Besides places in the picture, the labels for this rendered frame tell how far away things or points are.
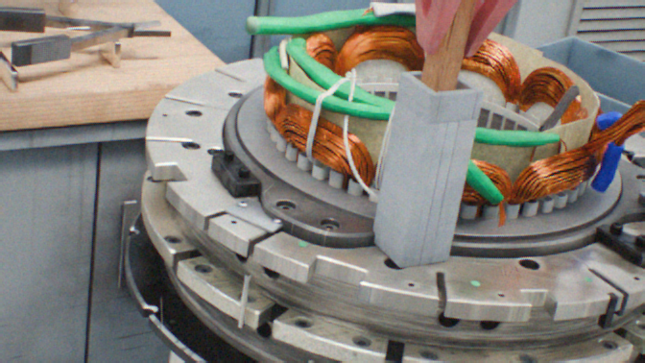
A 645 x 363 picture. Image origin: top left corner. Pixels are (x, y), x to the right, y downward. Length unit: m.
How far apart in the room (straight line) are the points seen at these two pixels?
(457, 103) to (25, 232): 0.39
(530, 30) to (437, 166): 2.49
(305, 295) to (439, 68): 0.13
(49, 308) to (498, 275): 0.40
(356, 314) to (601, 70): 0.52
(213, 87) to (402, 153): 0.21
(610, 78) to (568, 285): 0.48
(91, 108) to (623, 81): 0.46
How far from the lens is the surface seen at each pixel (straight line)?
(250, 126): 0.67
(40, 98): 0.79
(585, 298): 0.58
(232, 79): 0.76
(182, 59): 0.87
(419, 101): 0.54
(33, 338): 0.89
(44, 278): 0.87
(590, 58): 1.06
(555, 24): 3.08
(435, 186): 0.56
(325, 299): 0.58
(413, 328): 0.58
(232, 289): 0.60
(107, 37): 0.83
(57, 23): 0.85
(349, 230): 0.58
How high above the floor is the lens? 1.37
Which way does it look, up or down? 26 degrees down
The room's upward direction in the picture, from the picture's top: 9 degrees clockwise
